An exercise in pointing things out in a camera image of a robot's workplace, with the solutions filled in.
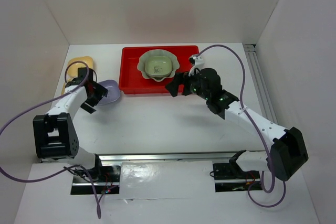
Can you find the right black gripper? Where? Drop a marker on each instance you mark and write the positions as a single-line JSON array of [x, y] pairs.
[[181, 78]]

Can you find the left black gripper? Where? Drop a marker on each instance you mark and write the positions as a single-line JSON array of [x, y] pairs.
[[100, 91]]

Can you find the purple square plate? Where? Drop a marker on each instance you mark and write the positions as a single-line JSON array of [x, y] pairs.
[[113, 92]]

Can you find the green scalloped bowl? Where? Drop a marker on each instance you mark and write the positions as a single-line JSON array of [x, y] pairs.
[[158, 52]]

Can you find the green square plate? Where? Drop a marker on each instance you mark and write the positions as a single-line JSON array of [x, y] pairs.
[[158, 66]]

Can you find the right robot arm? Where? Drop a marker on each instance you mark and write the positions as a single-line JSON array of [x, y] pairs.
[[285, 149]]

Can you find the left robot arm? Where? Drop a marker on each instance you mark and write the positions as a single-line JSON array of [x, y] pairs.
[[54, 133]]

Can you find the yellow square plate far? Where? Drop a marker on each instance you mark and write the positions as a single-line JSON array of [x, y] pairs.
[[76, 63]]

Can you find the yellow square plate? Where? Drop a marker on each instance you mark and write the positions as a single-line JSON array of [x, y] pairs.
[[63, 89], [76, 63]]

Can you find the yellow square plate near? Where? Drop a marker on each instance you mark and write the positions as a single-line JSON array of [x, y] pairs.
[[63, 89]]

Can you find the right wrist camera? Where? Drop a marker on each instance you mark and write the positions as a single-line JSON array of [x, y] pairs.
[[197, 62]]

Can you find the aluminium rail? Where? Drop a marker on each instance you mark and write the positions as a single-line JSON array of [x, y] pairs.
[[215, 157]]

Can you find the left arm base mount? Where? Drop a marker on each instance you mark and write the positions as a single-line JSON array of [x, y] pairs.
[[106, 182]]

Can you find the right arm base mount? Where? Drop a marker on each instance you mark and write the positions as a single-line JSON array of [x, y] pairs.
[[228, 180]]

